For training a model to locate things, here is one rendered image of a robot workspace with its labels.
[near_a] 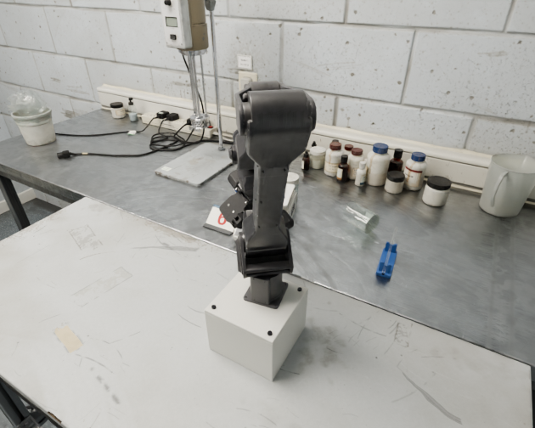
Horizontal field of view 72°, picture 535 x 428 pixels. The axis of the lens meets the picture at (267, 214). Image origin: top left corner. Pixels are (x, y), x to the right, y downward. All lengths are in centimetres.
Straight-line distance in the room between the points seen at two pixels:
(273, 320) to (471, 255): 59
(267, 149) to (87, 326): 56
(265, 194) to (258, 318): 24
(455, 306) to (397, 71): 76
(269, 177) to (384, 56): 91
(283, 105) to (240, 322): 37
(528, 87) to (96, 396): 127
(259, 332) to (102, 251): 53
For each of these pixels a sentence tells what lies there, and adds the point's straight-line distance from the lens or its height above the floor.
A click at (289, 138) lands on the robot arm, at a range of 40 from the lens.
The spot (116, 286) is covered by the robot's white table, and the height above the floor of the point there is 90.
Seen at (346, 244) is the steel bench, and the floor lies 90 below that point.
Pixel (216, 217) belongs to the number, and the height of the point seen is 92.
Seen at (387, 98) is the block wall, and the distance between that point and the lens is 133.
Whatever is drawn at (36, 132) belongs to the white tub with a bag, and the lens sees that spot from 175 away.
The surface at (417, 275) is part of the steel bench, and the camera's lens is 93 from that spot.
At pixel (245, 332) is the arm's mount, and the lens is 63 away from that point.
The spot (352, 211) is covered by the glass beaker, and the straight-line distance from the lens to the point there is 101.
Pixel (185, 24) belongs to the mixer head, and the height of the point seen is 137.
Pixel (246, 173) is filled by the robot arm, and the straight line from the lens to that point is 68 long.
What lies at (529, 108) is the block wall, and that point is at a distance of 131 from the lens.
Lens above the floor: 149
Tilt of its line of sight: 33 degrees down
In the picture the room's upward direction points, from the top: straight up
